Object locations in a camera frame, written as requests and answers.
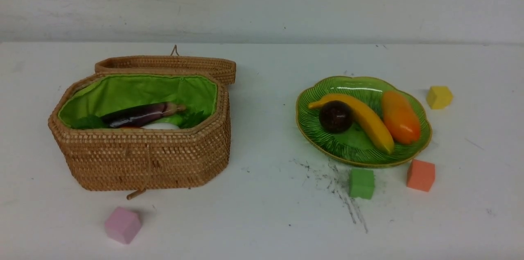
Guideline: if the dark purple mangosteen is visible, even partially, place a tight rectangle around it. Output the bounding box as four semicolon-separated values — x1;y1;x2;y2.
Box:
318;101;354;134

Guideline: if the green cucumber toy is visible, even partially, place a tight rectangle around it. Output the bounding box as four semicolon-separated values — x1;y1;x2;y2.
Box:
154;114;185;127

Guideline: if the yellow banana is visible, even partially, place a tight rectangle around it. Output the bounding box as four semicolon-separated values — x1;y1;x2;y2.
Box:
307;93;395;154

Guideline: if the purple eggplant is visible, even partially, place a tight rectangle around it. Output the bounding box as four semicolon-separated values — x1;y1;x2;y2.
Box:
100;102;187;128

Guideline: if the orange mango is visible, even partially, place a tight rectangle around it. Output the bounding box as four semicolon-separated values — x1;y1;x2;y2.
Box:
381;90;421;145

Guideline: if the white radish with green leaves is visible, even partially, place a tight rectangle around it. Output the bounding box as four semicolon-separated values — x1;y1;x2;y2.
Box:
141;122;180;130

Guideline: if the orange carrot with green top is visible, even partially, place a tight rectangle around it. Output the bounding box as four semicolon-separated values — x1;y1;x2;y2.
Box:
70;115;140;130

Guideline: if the woven wicker basket lid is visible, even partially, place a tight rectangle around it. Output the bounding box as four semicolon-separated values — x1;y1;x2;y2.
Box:
94;47;236;85

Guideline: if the green leaf-shaped glass plate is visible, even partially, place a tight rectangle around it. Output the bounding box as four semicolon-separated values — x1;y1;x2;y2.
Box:
296;76;433;168

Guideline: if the green foam cube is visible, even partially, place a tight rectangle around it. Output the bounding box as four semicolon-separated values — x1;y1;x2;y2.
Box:
348;168;375;200

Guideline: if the woven wicker basket green lining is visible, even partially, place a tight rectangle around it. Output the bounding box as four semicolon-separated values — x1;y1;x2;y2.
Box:
47;72;231;201

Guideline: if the orange foam cube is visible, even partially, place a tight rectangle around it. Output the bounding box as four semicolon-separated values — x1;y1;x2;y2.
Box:
406;159;436;192

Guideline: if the yellow foam cube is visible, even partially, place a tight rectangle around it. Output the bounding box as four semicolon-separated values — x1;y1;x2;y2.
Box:
425;85;453;110

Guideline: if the pink foam cube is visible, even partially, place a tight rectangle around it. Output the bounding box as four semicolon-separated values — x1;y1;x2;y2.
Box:
104;206;142;244

